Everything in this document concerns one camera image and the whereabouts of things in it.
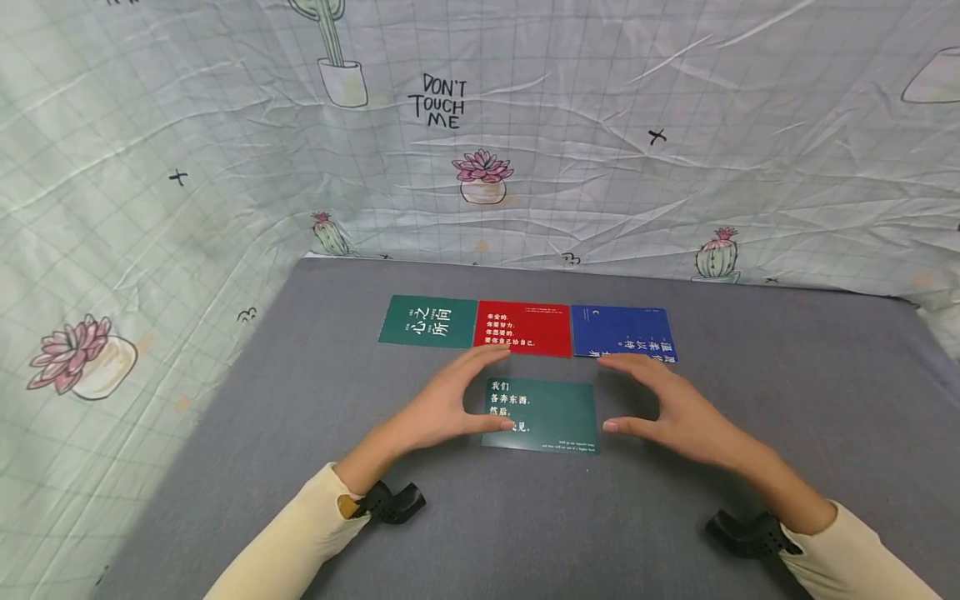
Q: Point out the blue card with white text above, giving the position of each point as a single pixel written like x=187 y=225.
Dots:
x=619 y=325

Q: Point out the person's right hand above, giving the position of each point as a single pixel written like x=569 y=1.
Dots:
x=694 y=423

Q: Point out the black wrist band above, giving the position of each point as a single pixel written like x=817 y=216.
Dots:
x=750 y=536
x=390 y=503

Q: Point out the person's right fingers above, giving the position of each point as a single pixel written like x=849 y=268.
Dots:
x=643 y=367

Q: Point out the green card, large white characters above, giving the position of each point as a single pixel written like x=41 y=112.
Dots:
x=401 y=323

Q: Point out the green card, white text lines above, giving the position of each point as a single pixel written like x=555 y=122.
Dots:
x=559 y=417

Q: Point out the person's left forearm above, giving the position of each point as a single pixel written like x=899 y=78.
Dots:
x=300 y=525

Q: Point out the red card with white text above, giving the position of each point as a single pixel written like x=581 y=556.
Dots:
x=551 y=333

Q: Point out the person's right forearm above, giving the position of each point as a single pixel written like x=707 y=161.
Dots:
x=832 y=533

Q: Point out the person's left hand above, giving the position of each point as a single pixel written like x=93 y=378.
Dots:
x=431 y=414

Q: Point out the person's left thumb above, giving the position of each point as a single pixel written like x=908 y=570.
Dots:
x=484 y=424

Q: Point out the person's right thumb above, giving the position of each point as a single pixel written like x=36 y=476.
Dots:
x=632 y=427

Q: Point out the person's left fingers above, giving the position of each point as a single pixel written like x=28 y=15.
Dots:
x=474 y=360

